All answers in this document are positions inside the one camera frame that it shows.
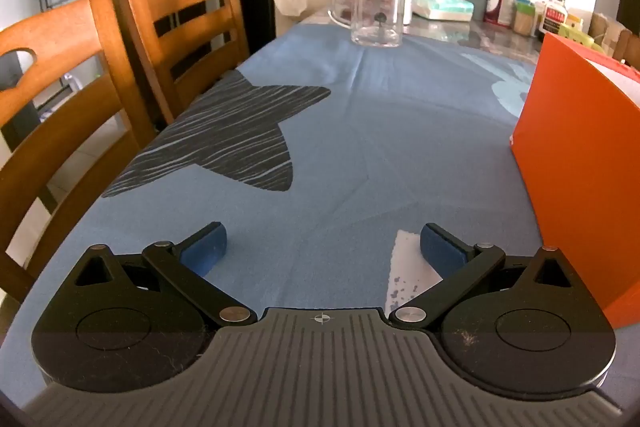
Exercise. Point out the red and white canister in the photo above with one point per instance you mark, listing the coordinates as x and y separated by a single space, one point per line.
500 2

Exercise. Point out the blue printed tablecloth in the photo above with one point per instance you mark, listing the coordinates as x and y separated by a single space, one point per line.
380 132

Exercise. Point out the white paper piece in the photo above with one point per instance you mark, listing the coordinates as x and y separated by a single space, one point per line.
407 272

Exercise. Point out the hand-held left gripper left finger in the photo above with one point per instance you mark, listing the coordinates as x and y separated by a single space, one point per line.
205 248

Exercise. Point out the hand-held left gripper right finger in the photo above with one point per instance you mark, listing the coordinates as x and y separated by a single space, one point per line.
441 252

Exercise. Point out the dark bottle with label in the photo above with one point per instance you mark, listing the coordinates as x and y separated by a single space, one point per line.
552 17

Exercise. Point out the orange cardboard box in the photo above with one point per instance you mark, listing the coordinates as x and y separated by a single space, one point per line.
580 157

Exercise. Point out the wooden chair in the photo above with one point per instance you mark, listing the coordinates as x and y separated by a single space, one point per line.
60 57
200 17

